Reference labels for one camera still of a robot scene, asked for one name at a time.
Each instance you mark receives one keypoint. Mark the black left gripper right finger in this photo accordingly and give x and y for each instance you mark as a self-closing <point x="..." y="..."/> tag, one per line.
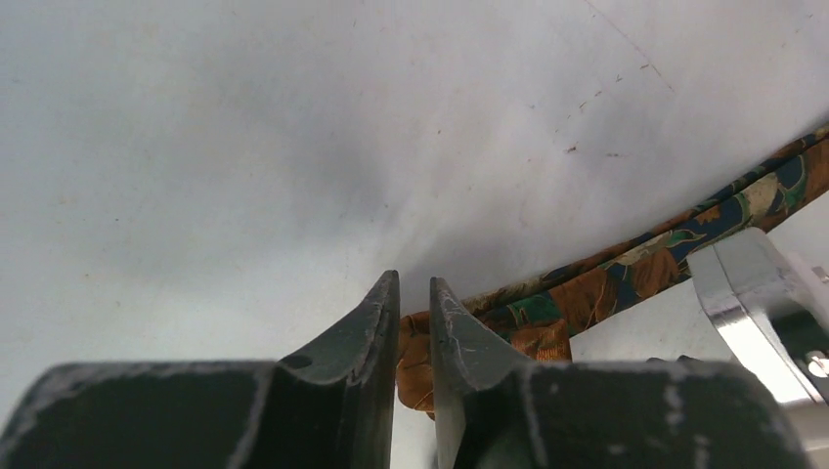
<point x="494" y="407"/>

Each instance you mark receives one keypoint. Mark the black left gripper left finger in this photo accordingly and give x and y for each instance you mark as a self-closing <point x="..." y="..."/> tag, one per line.
<point x="329" y="404"/>

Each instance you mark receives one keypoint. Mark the brown green patterned tie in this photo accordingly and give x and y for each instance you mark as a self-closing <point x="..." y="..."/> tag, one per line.
<point x="539" y="316"/>

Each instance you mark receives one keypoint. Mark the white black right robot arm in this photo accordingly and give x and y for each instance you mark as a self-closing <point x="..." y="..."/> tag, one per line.
<point x="771" y="310"/>

